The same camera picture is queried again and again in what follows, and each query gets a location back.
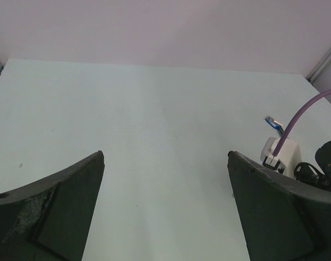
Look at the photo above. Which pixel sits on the right aluminium corner post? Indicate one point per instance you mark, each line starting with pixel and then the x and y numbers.
pixel 320 67

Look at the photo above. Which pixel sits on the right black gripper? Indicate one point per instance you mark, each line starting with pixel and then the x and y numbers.
pixel 310 175

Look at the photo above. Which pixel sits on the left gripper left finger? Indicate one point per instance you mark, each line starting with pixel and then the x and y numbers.
pixel 50 218

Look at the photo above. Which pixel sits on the dark blue tag key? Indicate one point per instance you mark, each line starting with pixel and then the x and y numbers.
pixel 275 124

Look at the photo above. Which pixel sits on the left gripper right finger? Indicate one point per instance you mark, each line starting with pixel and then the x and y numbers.
pixel 281 218

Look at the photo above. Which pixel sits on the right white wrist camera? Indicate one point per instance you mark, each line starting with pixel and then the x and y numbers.
pixel 287 159

